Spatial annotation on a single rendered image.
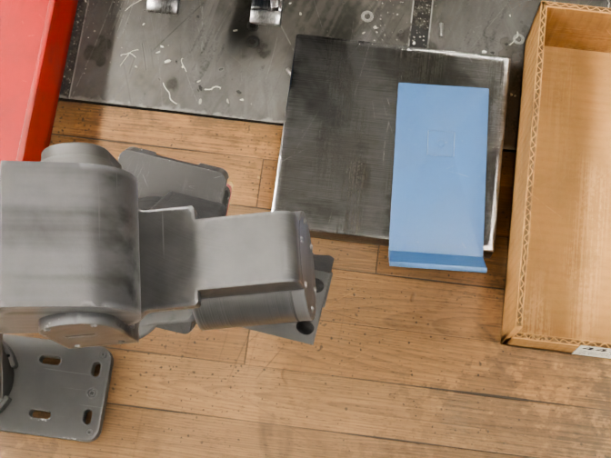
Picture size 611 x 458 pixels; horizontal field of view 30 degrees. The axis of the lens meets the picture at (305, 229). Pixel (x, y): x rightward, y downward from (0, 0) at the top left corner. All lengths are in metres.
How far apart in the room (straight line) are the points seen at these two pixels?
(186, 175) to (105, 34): 0.30
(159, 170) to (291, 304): 0.15
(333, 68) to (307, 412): 0.27
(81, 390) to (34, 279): 0.36
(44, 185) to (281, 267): 0.12
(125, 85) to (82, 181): 0.42
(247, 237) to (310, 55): 0.38
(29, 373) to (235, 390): 0.15
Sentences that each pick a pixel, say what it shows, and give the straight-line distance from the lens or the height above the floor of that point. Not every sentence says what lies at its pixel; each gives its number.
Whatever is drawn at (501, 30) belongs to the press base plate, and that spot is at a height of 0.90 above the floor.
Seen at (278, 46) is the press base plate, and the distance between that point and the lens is 0.93.
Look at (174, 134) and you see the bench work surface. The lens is 0.91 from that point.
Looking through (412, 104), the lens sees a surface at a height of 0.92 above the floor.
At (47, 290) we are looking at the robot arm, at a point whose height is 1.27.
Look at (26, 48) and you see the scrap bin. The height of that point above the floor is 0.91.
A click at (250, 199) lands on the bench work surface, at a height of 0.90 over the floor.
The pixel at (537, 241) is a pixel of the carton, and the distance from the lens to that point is 0.89.
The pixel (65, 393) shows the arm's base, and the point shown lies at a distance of 0.86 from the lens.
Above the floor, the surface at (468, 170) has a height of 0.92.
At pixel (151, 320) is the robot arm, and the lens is 0.58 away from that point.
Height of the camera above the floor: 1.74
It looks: 74 degrees down
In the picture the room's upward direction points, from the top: 3 degrees counter-clockwise
